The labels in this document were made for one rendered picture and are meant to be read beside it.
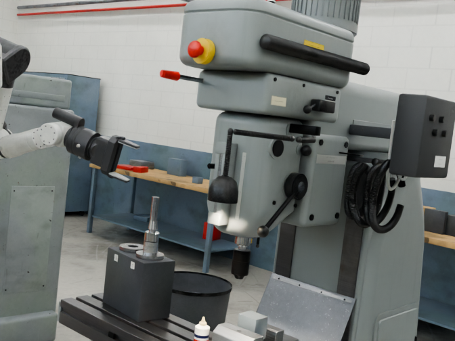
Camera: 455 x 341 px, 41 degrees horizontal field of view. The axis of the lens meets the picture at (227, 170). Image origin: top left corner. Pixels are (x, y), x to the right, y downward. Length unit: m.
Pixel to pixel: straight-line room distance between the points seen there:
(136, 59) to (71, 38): 1.65
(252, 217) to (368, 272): 0.50
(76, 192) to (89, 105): 1.26
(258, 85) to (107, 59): 7.79
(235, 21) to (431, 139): 0.60
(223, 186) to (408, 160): 0.49
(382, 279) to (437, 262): 4.00
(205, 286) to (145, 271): 2.06
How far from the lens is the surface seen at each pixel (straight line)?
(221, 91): 1.56
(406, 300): 2.15
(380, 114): 1.96
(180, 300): 3.55
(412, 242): 2.12
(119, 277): 2.03
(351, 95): 1.80
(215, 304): 3.59
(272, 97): 1.48
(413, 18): 6.22
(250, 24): 1.43
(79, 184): 9.04
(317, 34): 1.61
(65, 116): 1.89
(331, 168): 1.73
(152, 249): 1.96
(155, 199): 1.94
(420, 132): 1.61
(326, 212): 1.74
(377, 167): 1.70
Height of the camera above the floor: 1.60
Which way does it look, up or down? 5 degrees down
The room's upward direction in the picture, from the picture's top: 7 degrees clockwise
